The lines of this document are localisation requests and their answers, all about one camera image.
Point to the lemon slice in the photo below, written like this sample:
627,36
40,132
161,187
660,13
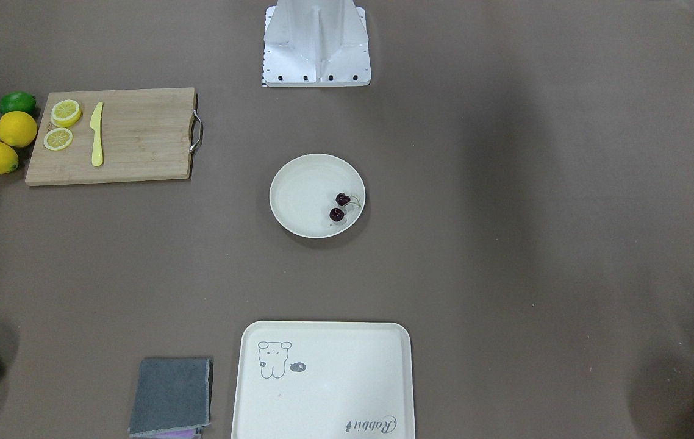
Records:
58,139
66,113

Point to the cream round plate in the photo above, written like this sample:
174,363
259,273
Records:
303,193

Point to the cream rabbit tray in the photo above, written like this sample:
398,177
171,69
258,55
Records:
324,379

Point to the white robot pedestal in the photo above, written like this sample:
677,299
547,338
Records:
316,44

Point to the bamboo cutting board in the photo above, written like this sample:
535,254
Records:
147,134

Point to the grey folded cloth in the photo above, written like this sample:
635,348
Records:
172,398

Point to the yellow plastic knife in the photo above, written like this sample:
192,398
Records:
97,152

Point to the yellow lemon near board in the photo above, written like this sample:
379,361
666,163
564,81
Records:
18,129

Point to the green lime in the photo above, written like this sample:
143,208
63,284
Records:
18,101

